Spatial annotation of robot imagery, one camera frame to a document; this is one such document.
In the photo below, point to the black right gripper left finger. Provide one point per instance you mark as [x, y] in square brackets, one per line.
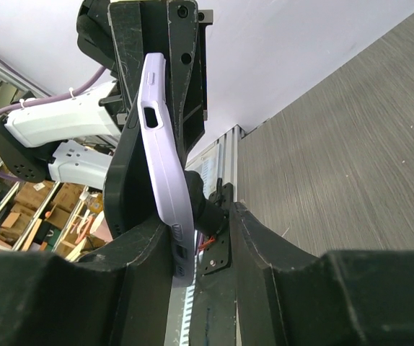
[115, 295]

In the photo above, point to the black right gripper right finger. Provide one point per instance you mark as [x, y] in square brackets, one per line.
[286, 296]

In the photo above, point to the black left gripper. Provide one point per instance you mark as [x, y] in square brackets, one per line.
[118, 35]

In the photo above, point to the black bare phone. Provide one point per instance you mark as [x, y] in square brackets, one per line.
[128, 194]

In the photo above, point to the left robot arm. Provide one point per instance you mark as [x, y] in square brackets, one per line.
[33, 132]

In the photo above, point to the slotted cable duct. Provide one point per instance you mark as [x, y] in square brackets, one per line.
[186, 315]

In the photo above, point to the aluminium front rail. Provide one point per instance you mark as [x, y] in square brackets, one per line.
[219, 160]

